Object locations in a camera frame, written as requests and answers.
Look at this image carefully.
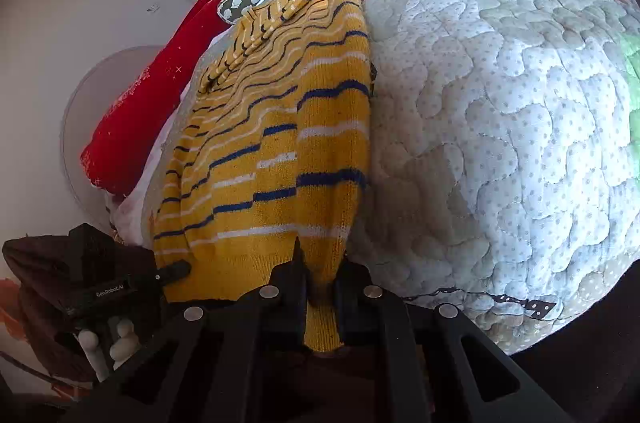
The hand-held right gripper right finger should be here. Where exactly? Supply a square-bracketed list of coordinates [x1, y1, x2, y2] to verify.
[335, 262, 571, 423]

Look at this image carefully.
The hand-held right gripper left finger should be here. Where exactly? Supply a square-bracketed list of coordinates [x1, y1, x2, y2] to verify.
[65, 238, 308, 423]

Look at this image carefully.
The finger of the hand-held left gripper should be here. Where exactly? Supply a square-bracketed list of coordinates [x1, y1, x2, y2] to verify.
[154, 260, 192, 287]

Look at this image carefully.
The patterned quilted bedspread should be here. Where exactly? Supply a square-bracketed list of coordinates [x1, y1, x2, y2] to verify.
[140, 0, 640, 356]

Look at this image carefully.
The beige bed headboard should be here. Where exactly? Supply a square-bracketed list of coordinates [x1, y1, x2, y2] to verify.
[61, 45, 167, 235]

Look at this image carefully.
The person's left hand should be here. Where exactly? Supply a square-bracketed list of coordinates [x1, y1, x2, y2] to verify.
[77, 317, 142, 381]

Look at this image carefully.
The red blanket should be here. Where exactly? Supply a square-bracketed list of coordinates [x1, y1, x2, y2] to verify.
[80, 0, 267, 197]

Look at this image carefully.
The yellow striped knit sweater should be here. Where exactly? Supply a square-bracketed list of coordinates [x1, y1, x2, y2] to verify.
[152, 0, 379, 352]

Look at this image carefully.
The white bed sheet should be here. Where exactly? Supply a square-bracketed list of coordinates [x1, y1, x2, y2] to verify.
[104, 78, 201, 249]

